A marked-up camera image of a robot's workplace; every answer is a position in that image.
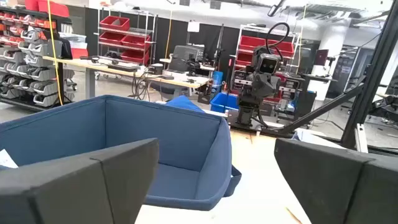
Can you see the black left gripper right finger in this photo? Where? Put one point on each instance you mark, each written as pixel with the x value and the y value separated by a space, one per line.
pixel 342 193

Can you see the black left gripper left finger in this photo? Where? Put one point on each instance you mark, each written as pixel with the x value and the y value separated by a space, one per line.
pixel 62 193

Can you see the patterned light blue gown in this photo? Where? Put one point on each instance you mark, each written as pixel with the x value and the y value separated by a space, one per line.
pixel 314 138

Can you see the dark blue cloth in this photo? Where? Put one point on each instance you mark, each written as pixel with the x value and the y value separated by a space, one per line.
pixel 183 104

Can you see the blue fabric basket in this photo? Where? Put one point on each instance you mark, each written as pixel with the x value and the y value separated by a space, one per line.
pixel 174 140

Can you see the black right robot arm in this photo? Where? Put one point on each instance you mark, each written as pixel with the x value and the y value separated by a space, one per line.
pixel 245 109

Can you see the red plastic storage bin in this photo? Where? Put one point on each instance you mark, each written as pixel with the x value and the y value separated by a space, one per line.
pixel 53 7

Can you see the blue plastic tote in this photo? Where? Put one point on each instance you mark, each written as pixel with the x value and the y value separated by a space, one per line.
pixel 222 102

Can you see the blue canister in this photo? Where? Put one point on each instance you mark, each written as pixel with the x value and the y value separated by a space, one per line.
pixel 217 82

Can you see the silver aluminium extrusion bar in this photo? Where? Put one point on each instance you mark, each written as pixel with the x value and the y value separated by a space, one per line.
pixel 361 138

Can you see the dark computer monitor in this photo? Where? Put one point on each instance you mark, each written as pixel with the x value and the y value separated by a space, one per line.
pixel 321 57

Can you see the grey machine box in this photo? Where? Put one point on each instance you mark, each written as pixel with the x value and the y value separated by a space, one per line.
pixel 186 57

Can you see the white paper sign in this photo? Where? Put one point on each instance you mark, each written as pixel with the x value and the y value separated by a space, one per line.
pixel 193 26

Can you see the storage rack with grey bins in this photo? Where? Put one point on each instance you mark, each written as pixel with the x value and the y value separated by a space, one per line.
pixel 37 71

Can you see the wooden workbench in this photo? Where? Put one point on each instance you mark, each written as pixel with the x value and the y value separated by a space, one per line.
pixel 93 65

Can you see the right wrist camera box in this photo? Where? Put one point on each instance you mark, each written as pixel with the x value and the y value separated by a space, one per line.
pixel 269 63

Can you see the black metal table frame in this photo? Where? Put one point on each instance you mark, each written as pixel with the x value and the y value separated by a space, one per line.
pixel 370 81

